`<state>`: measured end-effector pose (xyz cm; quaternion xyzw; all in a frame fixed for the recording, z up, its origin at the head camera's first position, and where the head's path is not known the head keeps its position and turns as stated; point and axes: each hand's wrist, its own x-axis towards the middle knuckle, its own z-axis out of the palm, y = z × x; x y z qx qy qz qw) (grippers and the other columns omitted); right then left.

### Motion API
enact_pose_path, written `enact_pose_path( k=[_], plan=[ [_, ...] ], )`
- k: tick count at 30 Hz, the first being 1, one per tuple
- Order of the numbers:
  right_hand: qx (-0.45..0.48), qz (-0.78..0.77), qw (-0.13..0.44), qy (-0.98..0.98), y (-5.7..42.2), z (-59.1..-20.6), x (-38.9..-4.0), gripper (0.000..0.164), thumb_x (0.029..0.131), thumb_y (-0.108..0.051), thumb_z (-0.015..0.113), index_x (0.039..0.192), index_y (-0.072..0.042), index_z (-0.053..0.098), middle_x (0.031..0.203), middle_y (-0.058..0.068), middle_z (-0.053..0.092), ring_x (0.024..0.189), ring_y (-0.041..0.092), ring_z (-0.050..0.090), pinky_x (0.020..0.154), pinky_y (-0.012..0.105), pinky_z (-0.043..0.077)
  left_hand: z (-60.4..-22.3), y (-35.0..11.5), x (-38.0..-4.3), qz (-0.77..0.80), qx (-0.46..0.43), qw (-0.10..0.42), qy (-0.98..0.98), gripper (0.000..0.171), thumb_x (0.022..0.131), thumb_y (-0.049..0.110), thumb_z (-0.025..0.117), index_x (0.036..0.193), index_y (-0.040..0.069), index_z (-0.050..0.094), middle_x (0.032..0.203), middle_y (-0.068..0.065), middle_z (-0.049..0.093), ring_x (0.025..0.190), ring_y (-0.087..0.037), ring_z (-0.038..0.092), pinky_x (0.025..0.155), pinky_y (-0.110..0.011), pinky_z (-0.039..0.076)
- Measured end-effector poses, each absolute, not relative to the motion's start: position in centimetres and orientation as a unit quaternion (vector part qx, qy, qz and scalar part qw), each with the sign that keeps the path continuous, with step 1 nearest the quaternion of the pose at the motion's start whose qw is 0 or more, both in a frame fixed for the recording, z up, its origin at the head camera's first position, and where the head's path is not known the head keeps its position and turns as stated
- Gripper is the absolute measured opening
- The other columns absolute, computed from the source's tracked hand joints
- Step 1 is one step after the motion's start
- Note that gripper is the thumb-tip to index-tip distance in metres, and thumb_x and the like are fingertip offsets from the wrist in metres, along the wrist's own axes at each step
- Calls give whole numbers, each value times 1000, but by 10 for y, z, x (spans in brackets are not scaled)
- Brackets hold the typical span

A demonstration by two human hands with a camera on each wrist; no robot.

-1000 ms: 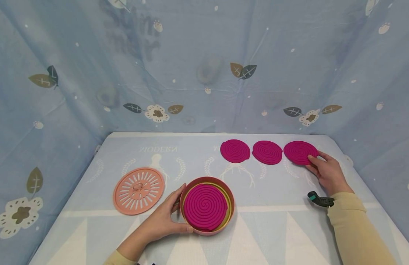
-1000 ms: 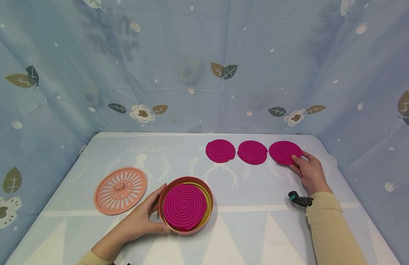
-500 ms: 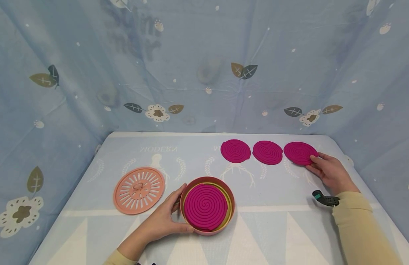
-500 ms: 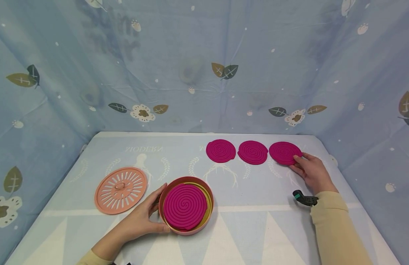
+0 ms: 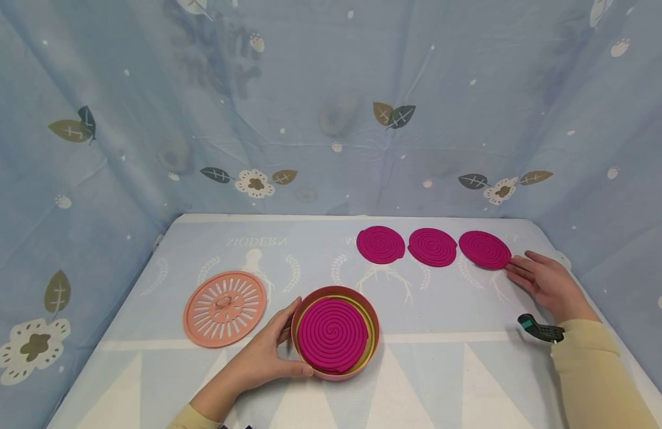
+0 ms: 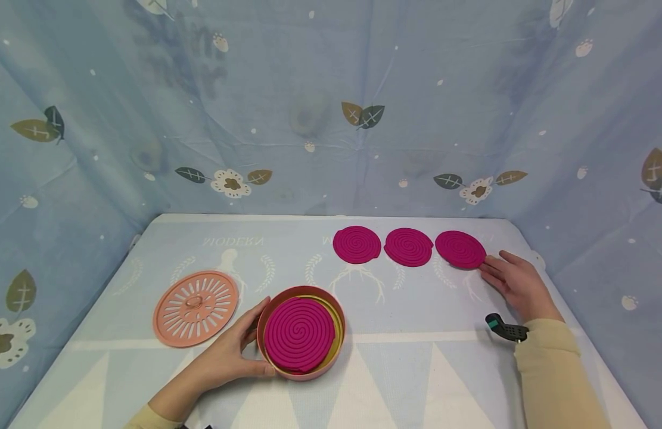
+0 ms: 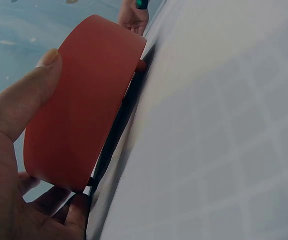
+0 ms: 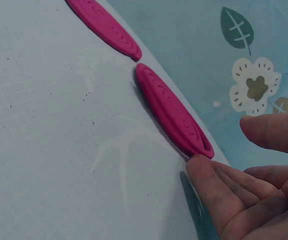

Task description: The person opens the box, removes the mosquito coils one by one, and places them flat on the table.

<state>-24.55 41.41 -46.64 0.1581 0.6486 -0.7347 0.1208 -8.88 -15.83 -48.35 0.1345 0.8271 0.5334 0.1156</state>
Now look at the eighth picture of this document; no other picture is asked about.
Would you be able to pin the person's right hand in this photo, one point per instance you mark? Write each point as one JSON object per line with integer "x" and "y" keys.
{"x": 259, "y": 207}

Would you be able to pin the person's right fingers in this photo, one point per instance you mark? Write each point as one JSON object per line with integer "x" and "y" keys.
{"x": 224, "y": 190}

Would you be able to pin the person's right thumb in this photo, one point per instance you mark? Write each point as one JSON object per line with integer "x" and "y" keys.
{"x": 274, "y": 132}

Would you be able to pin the pink clay leaf piece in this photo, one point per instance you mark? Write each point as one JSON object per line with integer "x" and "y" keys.
{"x": 108, "y": 23}
{"x": 170, "y": 110}

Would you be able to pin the pale grey gridded cutting mat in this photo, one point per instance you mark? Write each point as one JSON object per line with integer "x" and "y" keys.
{"x": 58, "y": 130}

